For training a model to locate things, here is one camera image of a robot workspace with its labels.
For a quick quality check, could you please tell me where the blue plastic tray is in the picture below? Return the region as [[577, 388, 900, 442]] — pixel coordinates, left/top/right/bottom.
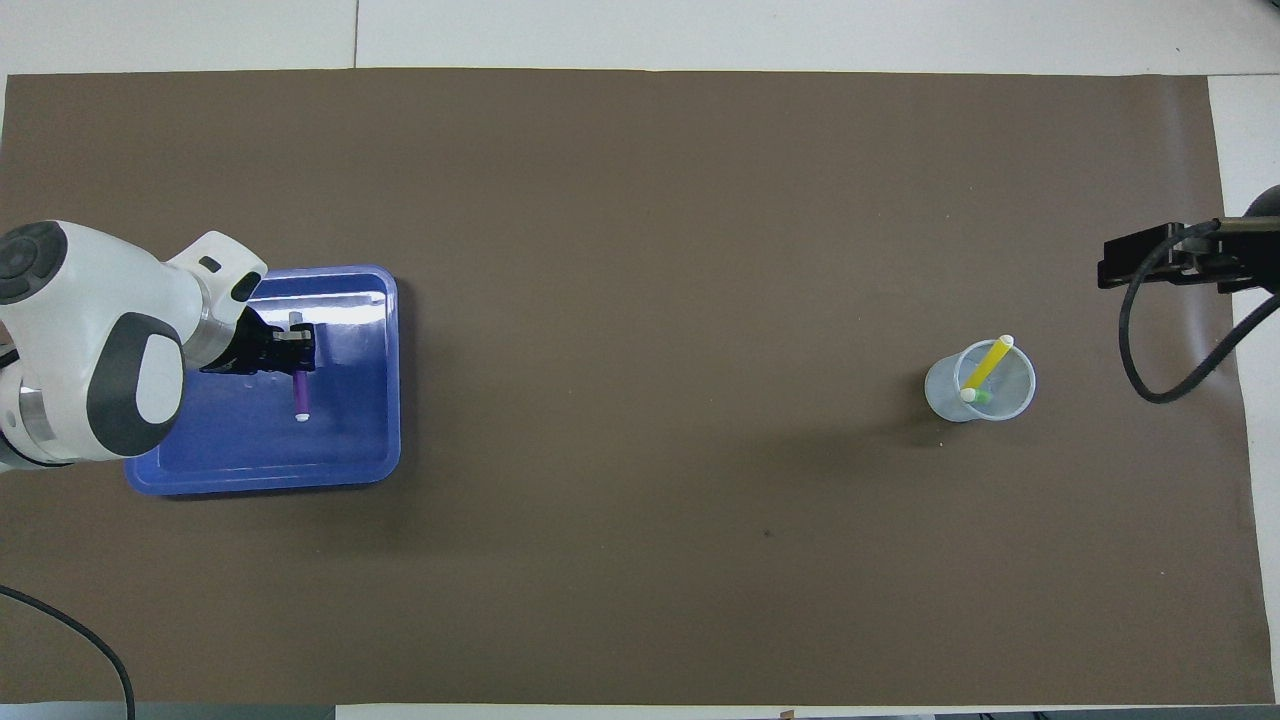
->
[[124, 264, 402, 497]]

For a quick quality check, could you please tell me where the brown table mat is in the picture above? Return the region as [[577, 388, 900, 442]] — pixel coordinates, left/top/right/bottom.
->
[[0, 68, 1276, 706]]

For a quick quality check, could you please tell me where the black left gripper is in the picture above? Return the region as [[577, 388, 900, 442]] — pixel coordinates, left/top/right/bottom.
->
[[200, 308, 317, 374]]

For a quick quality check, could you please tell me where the purple pen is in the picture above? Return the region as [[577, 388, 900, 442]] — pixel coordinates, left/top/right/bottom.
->
[[290, 312, 313, 423]]

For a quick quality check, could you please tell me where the translucent plastic cup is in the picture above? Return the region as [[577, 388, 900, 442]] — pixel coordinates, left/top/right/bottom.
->
[[925, 338, 1037, 423]]

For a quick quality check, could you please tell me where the yellow pen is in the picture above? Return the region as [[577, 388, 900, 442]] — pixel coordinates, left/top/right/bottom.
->
[[960, 334, 1016, 397]]

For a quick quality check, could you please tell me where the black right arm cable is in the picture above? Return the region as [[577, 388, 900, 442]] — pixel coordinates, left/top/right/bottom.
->
[[1118, 222, 1280, 405]]

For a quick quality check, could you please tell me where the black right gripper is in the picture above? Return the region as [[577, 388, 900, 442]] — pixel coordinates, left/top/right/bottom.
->
[[1098, 185, 1280, 293]]

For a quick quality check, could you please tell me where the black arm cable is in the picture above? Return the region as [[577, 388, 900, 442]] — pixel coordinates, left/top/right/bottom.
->
[[1118, 222, 1280, 405], [0, 585, 136, 720]]

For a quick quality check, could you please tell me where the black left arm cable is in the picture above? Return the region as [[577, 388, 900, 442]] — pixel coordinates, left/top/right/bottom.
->
[[0, 585, 136, 720]]

